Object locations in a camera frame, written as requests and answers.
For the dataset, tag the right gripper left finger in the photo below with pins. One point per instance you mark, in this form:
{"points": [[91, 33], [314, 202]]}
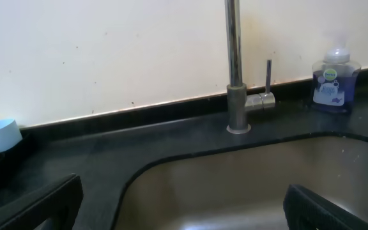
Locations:
{"points": [[37, 207]]}

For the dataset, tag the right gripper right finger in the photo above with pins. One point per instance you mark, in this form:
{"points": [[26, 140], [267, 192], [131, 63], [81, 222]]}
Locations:
{"points": [[311, 214]]}

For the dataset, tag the black tray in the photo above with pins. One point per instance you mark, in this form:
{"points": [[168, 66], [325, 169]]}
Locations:
{"points": [[2, 172]]}

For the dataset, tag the blue cup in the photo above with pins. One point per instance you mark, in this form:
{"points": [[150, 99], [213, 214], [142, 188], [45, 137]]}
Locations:
{"points": [[0, 135]]}

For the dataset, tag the steel sink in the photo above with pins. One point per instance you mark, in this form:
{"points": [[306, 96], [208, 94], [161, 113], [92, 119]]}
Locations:
{"points": [[235, 185]]}

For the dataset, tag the blue soap bottle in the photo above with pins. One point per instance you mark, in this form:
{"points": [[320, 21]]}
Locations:
{"points": [[334, 86]]}

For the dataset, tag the steel tap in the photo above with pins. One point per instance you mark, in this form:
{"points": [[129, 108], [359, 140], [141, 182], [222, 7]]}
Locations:
{"points": [[236, 102]]}

